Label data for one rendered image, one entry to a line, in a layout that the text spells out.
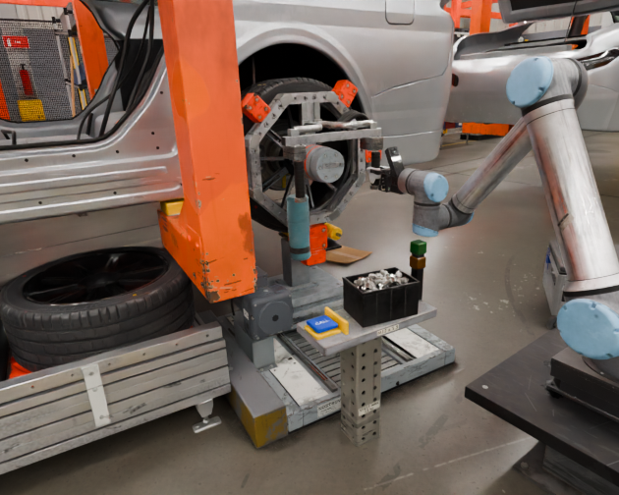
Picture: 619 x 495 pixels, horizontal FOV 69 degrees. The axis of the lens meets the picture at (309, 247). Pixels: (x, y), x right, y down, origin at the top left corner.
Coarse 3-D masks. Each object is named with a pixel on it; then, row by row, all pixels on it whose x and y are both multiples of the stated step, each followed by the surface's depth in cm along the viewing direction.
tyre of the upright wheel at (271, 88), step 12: (252, 84) 193; (264, 84) 181; (276, 84) 177; (288, 84) 179; (300, 84) 182; (312, 84) 184; (324, 84) 188; (264, 96) 176; (348, 108) 196; (252, 204) 186; (252, 216) 188; (264, 216) 190; (276, 228) 195
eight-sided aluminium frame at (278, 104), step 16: (288, 96) 171; (304, 96) 177; (320, 96) 178; (336, 96) 182; (272, 112) 170; (336, 112) 189; (256, 128) 170; (256, 144) 171; (352, 144) 197; (256, 160) 173; (352, 160) 200; (256, 176) 175; (352, 176) 202; (256, 192) 176; (352, 192) 199; (272, 208) 182; (336, 208) 197
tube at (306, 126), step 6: (306, 102) 175; (306, 108) 176; (306, 114) 177; (306, 120) 177; (300, 126) 158; (306, 126) 159; (312, 126) 160; (318, 126) 162; (288, 132) 157; (294, 132) 156; (300, 132) 158; (306, 132) 159; (312, 132) 161
